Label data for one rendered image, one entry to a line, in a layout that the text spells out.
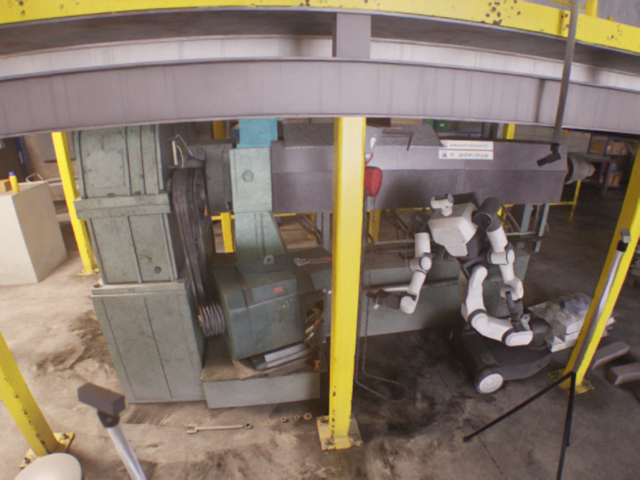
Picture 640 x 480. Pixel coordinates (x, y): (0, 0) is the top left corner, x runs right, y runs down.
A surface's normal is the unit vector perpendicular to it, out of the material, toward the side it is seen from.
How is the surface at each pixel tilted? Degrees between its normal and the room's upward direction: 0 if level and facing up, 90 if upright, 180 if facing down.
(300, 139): 30
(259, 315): 90
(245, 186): 90
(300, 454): 0
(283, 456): 0
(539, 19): 90
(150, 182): 81
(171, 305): 90
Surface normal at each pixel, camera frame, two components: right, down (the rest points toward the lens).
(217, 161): 0.15, -0.11
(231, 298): 0.33, -0.42
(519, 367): 0.05, 0.38
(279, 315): 0.48, 0.33
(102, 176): 0.16, 0.21
